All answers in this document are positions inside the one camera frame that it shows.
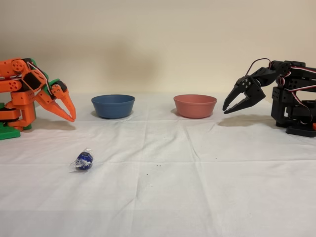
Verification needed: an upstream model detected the blue foil-wrapped candy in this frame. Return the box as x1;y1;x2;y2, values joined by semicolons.
69;148;95;171

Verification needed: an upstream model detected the pink bowl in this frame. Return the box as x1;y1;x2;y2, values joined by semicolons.
173;94;218;119

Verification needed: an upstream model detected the blue bowl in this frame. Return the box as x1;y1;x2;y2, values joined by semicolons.
91;94;136;119

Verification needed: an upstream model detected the white tablecloth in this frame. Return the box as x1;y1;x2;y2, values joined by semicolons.
0;92;316;237

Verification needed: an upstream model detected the orange arm servo cable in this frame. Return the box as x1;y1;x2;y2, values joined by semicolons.
26;61;54;100

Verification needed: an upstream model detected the black gripper servo cable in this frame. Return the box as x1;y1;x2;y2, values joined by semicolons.
245;58;272;78

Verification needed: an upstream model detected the black arm servo cable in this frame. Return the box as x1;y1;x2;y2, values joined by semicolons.
276;64;316;124

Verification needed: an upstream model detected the green base plate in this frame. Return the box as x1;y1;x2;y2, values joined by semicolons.
0;102;21;141

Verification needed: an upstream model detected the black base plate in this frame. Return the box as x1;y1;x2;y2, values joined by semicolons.
285;124;316;138

